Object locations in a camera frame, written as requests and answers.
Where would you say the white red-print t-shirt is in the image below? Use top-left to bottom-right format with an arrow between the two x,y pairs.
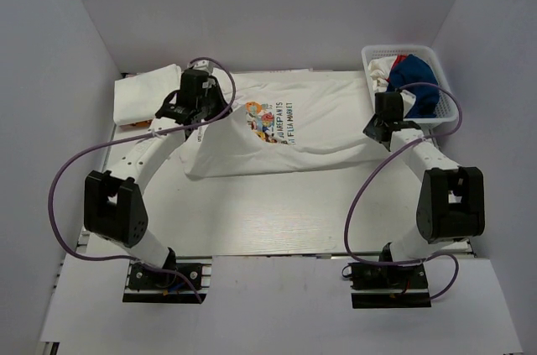
368,55 -> 407,93

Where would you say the blue t-shirt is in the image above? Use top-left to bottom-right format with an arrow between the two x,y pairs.
387,55 -> 440,118

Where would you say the white cartoon-print t-shirt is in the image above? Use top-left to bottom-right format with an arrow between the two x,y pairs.
179,71 -> 384,178

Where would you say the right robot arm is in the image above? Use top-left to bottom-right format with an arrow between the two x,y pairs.
364,91 -> 485,287

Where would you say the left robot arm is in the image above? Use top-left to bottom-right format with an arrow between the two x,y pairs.
84,67 -> 232,287

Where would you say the white plastic basket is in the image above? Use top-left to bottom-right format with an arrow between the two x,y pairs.
360,44 -> 459,129

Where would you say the folded white t-shirt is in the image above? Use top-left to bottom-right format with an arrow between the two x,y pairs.
113,64 -> 181,126

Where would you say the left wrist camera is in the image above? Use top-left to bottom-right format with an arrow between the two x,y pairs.
188,60 -> 214,75

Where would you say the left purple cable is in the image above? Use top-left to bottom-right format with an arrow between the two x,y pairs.
48,56 -> 237,304

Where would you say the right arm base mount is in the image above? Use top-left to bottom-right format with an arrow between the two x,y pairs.
341,262 -> 431,309

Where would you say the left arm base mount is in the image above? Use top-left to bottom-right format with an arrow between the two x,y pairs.
123,258 -> 212,305

